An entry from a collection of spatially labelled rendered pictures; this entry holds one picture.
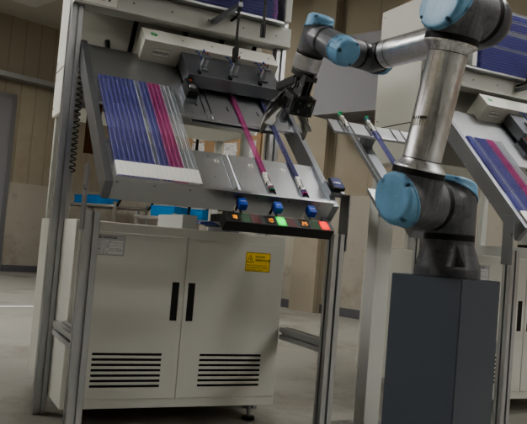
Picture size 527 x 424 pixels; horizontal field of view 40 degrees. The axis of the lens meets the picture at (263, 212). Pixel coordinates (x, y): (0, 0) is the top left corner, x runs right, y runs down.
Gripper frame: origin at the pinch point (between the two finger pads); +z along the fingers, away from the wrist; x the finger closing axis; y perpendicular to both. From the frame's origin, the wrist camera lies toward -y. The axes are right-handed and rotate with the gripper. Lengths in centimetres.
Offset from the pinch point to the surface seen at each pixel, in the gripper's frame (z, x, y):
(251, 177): 14.7, -4.6, -1.2
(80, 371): 60, -50, 30
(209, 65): -4, -8, -49
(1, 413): 105, -62, -6
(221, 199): 18.4, -16.1, 8.4
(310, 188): 15.0, 14.8, 0.1
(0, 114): 255, -11, -697
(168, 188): 16.7, -31.9, 8.8
